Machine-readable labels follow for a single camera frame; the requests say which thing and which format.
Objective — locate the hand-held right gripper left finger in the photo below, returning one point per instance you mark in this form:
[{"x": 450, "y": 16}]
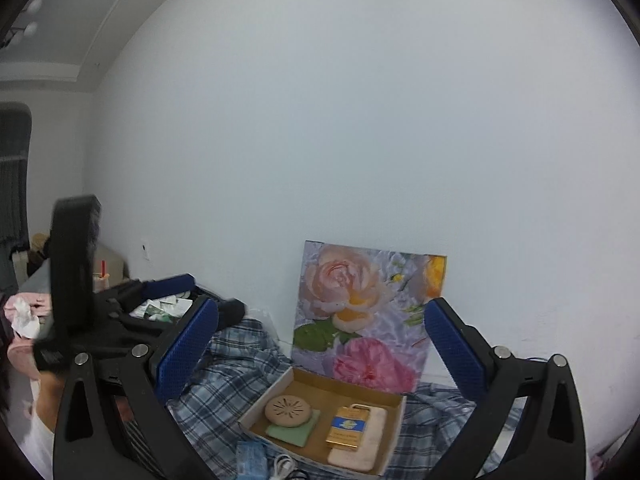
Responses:
[{"x": 187, "y": 345}]

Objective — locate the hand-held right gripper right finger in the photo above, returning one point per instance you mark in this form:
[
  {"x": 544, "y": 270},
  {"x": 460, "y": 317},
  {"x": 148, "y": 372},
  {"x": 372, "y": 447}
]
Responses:
[{"x": 452, "y": 345}]

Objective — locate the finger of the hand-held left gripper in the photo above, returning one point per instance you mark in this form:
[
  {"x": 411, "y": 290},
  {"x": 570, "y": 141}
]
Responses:
[
  {"x": 232, "y": 312},
  {"x": 167, "y": 285}
]

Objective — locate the round beige disc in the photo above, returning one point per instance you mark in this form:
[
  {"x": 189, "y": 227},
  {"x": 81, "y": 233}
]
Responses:
[{"x": 289, "y": 410}]

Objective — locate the beige phone case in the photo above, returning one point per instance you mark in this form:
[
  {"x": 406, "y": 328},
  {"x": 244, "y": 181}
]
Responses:
[{"x": 375, "y": 440}]

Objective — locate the white cardboard box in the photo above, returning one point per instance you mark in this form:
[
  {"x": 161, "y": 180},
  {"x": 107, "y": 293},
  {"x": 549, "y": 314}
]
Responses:
[{"x": 320, "y": 400}]

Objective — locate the blue face mask pack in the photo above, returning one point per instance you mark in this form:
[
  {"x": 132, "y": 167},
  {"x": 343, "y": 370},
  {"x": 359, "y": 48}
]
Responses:
[{"x": 250, "y": 460}]

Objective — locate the gold blue packet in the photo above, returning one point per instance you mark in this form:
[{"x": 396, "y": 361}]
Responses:
[{"x": 347, "y": 427}]

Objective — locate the green snap pouch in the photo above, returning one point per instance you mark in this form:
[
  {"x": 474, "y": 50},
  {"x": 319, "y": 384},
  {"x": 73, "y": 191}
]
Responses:
[{"x": 295, "y": 435}]

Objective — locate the small white box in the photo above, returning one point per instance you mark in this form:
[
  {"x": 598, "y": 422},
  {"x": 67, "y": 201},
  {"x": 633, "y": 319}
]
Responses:
[{"x": 177, "y": 304}]

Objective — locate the drink cup red straw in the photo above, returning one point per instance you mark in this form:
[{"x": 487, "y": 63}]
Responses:
[{"x": 103, "y": 281}]

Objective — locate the clear plastic bag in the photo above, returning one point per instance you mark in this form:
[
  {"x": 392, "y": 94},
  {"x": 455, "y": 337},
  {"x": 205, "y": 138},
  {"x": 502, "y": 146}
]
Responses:
[{"x": 265, "y": 325}]

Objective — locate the blue plaid shirt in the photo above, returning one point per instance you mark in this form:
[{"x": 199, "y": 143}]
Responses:
[{"x": 235, "y": 360}]

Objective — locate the white crumpled tissue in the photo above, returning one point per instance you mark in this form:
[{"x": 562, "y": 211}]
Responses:
[{"x": 25, "y": 317}]

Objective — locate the floral canvas picture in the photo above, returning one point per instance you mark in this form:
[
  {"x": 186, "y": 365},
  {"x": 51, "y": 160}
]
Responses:
[{"x": 360, "y": 310}]

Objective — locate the white globe ceiling lamp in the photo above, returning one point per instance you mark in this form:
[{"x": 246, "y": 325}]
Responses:
[{"x": 30, "y": 30}]

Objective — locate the white wall socket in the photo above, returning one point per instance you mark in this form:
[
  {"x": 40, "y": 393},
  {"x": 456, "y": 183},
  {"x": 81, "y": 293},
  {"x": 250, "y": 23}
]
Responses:
[{"x": 145, "y": 251}]

